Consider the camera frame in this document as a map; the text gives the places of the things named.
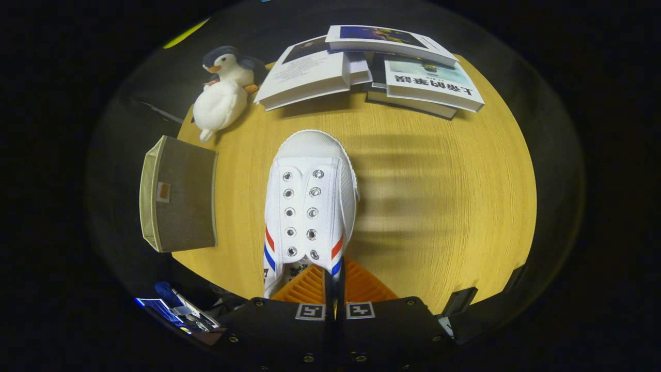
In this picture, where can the navy white penguin plush toy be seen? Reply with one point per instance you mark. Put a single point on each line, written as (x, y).
(227, 64)

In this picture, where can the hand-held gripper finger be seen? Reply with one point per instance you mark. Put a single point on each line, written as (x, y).
(341, 292)
(329, 292)

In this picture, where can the blue cover book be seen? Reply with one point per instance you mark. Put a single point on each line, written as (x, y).
(382, 39)

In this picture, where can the thick white cover book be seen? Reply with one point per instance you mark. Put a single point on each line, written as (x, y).
(304, 72)

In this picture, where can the blue cloth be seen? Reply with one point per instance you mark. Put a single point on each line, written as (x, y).
(162, 290)

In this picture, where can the white canvas shoe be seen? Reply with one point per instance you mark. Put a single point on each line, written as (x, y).
(310, 206)

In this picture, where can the thin white book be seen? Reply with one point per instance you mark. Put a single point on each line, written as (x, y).
(359, 70)

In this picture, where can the white desk device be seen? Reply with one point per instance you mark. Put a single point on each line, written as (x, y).
(199, 315)

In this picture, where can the beige fabric storage box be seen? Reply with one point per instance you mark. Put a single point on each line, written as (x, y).
(181, 196)

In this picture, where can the white duck plush toy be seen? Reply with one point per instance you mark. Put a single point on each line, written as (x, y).
(219, 106)

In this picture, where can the blue lit screen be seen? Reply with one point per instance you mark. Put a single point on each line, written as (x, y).
(157, 310)

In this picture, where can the pale printed cover book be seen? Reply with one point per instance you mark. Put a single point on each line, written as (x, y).
(428, 77)

